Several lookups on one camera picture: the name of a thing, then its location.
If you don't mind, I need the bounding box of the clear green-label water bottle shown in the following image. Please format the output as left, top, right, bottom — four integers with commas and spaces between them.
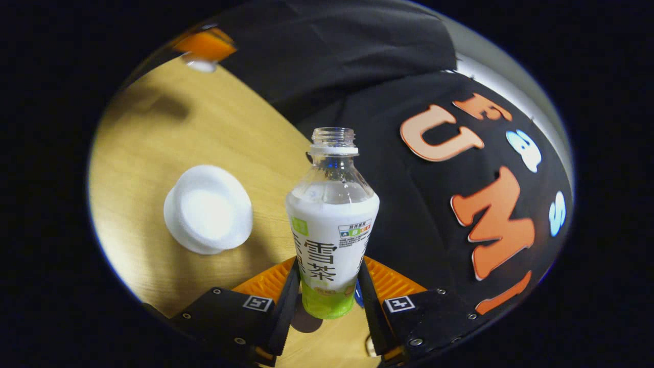
285, 127, 380, 320

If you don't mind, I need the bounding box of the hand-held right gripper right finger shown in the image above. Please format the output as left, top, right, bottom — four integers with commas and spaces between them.
357, 256, 487, 367

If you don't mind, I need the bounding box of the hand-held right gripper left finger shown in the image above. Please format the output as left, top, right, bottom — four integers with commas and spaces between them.
170, 256, 303, 367

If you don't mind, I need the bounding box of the white teacup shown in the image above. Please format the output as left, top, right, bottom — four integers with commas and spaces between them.
163, 165, 254, 255

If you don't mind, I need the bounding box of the dark brown round coaster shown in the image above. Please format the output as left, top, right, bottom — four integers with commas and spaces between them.
291, 308, 322, 333

